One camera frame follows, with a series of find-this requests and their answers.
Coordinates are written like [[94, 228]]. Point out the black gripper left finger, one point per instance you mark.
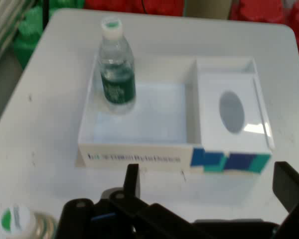
[[129, 219]]

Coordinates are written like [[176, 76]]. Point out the water bottle green label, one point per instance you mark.
[[15, 219], [117, 87]]

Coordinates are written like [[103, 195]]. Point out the green foam blocks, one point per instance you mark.
[[27, 37]]

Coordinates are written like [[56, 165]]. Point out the black tripod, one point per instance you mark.
[[45, 12]]

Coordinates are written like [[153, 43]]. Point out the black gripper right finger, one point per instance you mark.
[[296, 199]]

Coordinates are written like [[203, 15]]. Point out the white blue cardboard box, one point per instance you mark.
[[139, 124]]

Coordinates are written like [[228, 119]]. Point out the aluminium wall rail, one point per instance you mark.
[[5, 25]]

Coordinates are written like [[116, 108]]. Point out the white insert with oval hole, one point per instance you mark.
[[209, 124]]

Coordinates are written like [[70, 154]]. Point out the red foam block stack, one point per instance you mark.
[[129, 6]]

